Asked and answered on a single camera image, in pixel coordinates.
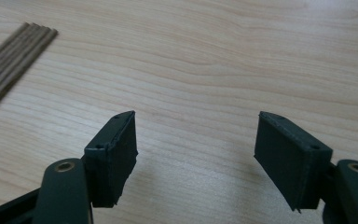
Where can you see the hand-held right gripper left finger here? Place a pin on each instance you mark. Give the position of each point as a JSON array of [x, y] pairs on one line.
[[112, 161]]

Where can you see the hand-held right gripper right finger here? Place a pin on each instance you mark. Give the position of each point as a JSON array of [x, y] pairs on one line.
[[286, 155]]

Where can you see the row of brown chopsticks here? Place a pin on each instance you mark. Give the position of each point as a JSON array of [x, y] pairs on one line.
[[9, 62]]

